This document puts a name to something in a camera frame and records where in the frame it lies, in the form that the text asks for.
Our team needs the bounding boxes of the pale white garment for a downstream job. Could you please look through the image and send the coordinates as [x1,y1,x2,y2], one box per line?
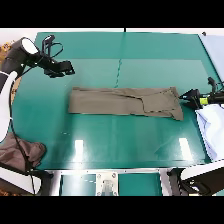
[194,103,224,163]

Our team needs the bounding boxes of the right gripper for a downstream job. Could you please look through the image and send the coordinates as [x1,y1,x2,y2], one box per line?
[178,88,203,109]

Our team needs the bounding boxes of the brown garment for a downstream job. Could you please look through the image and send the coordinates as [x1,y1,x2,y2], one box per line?
[0,131,47,173]

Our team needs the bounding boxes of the black cable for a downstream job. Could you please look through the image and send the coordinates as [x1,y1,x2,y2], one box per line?
[49,41,65,60]
[7,64,38,195]

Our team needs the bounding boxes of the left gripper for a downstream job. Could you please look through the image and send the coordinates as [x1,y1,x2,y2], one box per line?
[42,59,76,79]

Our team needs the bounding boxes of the olive grey trousers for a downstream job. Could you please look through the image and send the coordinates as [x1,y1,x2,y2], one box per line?
[67,86,185,122]

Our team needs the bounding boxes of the silver frame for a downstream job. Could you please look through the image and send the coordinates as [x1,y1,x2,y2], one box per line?
[44,165,188,197]

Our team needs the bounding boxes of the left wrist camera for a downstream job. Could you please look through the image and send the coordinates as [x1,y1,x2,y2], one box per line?
[41,34,57,58]

